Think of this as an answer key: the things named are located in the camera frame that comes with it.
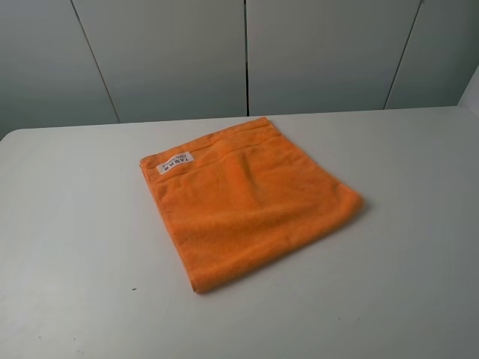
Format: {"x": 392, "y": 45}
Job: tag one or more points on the orange microfiber towel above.
{"x": 237, "y": 199}

